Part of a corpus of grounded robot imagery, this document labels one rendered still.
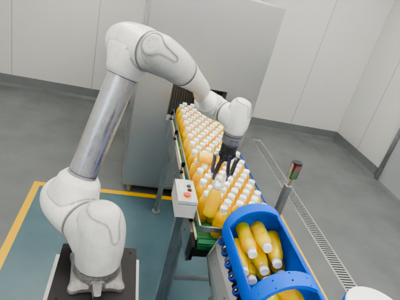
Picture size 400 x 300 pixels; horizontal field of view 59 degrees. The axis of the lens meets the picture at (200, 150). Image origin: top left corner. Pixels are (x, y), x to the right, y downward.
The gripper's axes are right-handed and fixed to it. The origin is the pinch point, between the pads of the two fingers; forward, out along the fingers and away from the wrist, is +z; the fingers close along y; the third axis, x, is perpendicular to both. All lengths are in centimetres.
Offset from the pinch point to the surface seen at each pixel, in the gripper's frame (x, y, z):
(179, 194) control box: 3.7, -16.4, 13.2
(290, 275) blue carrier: -58, 14, 0
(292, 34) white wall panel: 409, 195, -39
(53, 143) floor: 244, -118, 123
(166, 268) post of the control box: 7, -12, 66
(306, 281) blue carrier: -60, 19, 0
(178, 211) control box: -1.3, -16.1, 19.6
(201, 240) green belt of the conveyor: -4.8, -1.5, 33.3
